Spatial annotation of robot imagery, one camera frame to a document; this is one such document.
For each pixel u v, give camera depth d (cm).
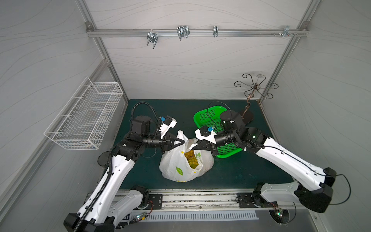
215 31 78
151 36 78
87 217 36
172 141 58
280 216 72
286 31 76
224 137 53
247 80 90
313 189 40
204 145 53
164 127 56
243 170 86
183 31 77
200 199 75
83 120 69
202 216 70
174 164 67
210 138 49
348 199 43
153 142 55
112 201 42
